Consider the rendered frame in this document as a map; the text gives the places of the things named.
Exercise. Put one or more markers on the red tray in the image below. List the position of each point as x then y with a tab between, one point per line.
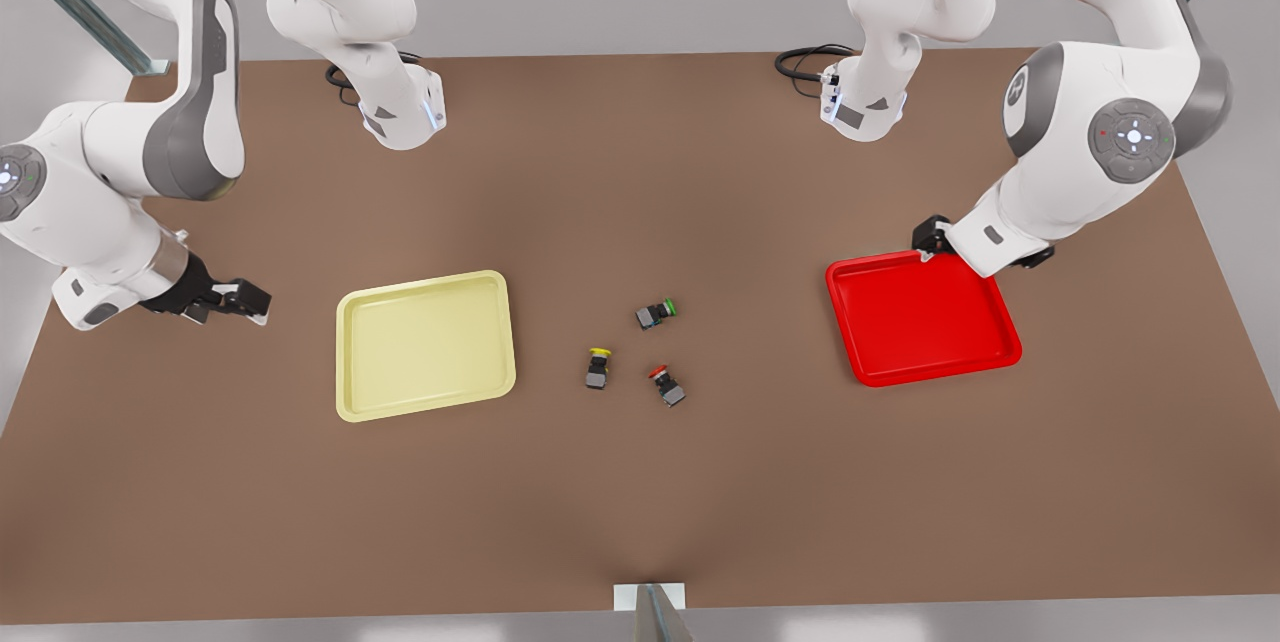
922	319

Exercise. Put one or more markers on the red-capped switch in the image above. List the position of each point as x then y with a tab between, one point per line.
667	386

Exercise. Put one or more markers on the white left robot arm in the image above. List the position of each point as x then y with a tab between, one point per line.
1100	122

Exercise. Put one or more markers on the yellow-capped switch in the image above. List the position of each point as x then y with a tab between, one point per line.
598	369

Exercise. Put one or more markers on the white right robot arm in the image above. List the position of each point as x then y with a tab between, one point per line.
190	112

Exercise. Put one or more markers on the yellow tray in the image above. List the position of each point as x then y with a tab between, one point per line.
425	344

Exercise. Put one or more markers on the green-capped switch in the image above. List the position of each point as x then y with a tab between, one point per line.
655	313

